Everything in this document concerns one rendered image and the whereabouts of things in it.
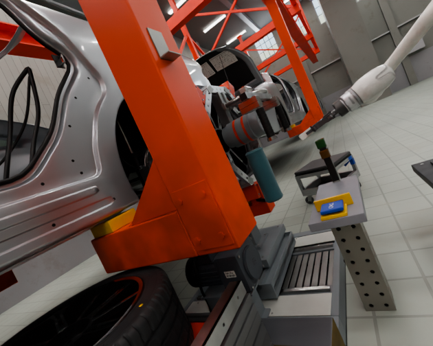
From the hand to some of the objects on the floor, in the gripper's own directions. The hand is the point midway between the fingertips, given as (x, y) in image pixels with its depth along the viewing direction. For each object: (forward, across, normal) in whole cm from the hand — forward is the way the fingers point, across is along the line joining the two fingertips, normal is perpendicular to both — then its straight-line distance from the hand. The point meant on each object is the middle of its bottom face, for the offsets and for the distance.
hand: (306, 133), depth 118 cm
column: (+16, +30, +68) cm, 77 cm away
